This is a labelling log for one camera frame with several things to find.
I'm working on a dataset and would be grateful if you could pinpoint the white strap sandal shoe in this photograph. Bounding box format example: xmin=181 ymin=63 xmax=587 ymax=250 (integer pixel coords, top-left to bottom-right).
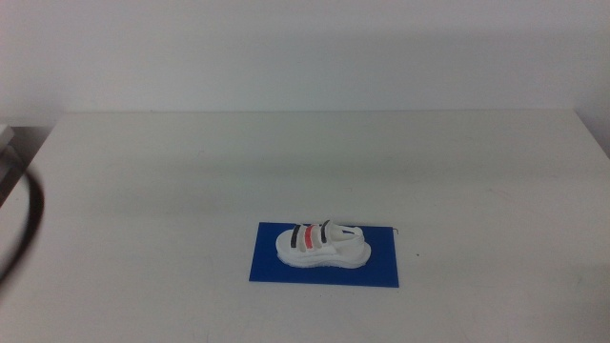
xmin=274 ymin=219 xmax=372 ymax=271

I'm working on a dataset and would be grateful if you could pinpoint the blue rectangular mat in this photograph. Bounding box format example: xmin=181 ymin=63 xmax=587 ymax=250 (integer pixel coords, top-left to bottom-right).
xmin=248 ymin=221 xmax=400 ymax=289

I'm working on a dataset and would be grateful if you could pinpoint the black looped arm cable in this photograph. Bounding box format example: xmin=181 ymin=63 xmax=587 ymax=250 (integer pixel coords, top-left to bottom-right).
xmin=0 ymin=165 xmax=46 ymax=288

